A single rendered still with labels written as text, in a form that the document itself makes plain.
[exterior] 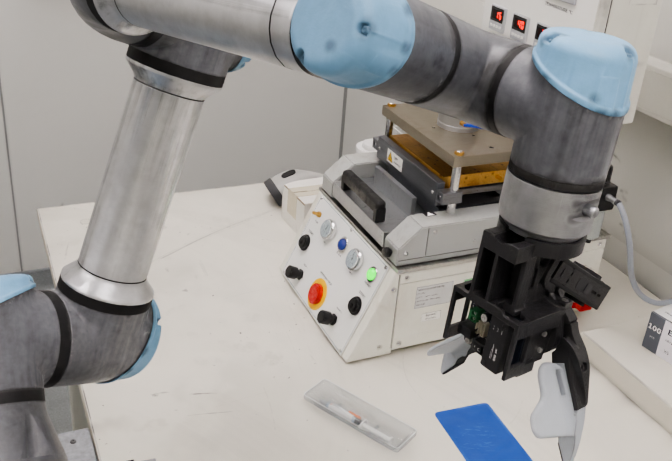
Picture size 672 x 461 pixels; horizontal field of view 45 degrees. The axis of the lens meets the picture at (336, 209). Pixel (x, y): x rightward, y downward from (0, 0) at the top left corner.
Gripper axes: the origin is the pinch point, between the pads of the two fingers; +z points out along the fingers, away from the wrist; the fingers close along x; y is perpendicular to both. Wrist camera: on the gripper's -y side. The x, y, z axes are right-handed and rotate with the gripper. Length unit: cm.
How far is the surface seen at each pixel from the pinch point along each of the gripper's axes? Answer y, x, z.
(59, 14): -39, -213, 11
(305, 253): -37, -77, 28
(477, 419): -37, -28, 35
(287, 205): -49, -100, 30
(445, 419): -33, -31, 35
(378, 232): -36, -57, 14
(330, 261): -36, -68, 25
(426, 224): -40, -49, 10
